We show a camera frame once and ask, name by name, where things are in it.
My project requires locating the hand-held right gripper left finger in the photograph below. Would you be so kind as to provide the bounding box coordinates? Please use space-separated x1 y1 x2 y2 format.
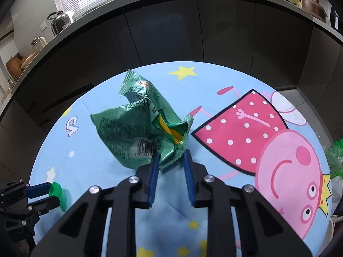
31 154 161 257

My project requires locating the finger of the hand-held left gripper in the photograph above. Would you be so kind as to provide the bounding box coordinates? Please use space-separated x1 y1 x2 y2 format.
24 182 53 199
27 195 61 215

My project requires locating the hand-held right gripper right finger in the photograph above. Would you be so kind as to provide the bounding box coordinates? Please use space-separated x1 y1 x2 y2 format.
183 149 313 257

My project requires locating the green bottle cap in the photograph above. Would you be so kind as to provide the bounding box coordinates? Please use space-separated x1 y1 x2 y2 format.
49 182 68 211

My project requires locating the green snack wrapper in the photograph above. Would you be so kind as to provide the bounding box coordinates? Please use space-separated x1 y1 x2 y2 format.
90 70 194 171

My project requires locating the blue cartoon printed tablecloth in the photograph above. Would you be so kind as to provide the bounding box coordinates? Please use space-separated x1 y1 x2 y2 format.
28 61 333 257

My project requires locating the wooden cutting board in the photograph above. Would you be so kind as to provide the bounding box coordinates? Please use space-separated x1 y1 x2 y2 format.
6 54 25 79

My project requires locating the glass jar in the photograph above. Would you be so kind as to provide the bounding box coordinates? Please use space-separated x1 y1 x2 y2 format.
31 36 48 53

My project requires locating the crumpled green plastic bag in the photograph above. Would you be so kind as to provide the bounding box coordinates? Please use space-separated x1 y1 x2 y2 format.
325 139 343 178

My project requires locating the dark kitchen cabinet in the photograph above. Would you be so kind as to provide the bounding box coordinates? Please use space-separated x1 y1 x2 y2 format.
0 0 343 166

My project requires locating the stainless steel kettle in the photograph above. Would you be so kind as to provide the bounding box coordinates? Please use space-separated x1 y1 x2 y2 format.
48 11 73 36

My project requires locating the black appliance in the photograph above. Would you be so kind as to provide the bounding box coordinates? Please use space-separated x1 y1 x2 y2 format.
330 5 341 30

